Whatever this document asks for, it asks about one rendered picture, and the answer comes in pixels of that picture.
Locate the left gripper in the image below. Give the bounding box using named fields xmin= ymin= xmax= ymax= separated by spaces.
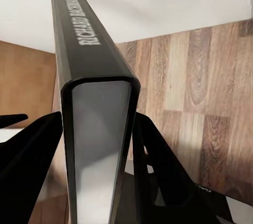
xmin=0 ymin=114 xmax=28 ymax=129

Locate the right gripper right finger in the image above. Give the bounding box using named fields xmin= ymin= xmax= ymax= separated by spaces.
xmin=132 ymin=112 xmax=221 ymax=224

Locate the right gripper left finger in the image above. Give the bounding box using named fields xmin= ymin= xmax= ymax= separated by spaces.
xmin=0 ymin=111 xmax=63 ymax=224

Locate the hardback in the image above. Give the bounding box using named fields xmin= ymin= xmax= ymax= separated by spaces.
xmin=51 ymin=0 xmax=141 ymax=224

